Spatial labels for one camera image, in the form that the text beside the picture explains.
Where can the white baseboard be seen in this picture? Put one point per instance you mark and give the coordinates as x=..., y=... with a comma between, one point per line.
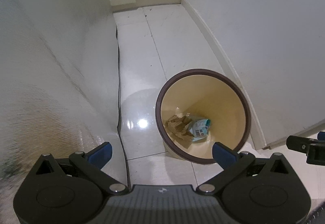
x=215, y=41

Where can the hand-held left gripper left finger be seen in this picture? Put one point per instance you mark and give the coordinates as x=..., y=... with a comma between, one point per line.
x=101, y=154

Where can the crumpled brown paper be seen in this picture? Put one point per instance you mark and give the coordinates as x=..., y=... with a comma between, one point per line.
x=177, y=125

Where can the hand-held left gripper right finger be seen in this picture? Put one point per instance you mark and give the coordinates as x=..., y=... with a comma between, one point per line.
x=223, y=155

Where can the beige bin with brown rim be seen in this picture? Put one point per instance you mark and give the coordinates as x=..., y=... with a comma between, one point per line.
x=215, y=97

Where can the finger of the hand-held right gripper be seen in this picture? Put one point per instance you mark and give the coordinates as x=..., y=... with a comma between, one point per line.
x=322, y=136
x=299, y=142

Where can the white and teal packet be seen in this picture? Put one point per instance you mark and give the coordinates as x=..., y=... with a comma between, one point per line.
x=199, y=130

